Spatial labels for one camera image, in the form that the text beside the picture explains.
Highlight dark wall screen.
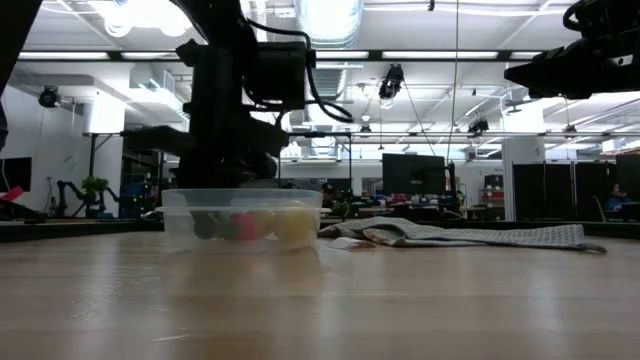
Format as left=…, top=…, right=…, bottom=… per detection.
left=0, top=156, right=33, bottom=194

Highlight red toy strawberry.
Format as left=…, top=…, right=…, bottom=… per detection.
left=191, top=210, right=222, bottom=241
left=221, top=211, right=259, bottom=242

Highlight light blue waffle towel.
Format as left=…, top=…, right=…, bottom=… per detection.
left=317, top=215, right=609, bottom=255

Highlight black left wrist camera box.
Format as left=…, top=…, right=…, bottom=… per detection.
left=253, top=40, right=318, bottom=112

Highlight person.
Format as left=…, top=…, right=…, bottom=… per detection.
left=319, top=181, right=338, bottom=209
left=603, top=182, right=635, bottom=213

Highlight hanging black camera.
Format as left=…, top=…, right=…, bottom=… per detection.
left=377, top=63, right=406, bottom=101

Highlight black partition panels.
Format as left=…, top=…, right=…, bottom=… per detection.
left=511, top=154, right=640, bottom=223

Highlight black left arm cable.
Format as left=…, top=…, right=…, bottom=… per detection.
left=243, top=16, right=356, bottom=125

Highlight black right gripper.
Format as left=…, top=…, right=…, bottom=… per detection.
left=503, top=0, right=640, bottom=101

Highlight distant green plant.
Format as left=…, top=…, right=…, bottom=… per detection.
left=80, top=175, right=110, bottom=202

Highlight silver ceiling duct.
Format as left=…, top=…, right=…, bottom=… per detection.
left=294, top=0, right=365, bottom=49

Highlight round security camera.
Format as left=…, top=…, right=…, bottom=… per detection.
left=38, top=85, right=62, bottom=109

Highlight white column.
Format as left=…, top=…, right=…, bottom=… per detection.
left=500, top=136, right=547, bottom=223

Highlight black monitor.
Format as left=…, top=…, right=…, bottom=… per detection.
left=381, top=152, right=447, bottom=197

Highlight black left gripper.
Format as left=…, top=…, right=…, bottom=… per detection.
left=121, top=39, right=291, bottom=191

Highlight yellow toy lemon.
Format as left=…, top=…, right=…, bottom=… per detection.
left=273, top=200, right=320, bottom=242
left=249, top=209, right=277, bottom=237

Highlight clear plastic tupperware container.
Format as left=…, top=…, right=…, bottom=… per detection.
left=155, top=187, right=333, bottom=252

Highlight red flat object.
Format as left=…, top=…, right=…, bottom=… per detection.
left=0, top=185, right=26, bottom=203

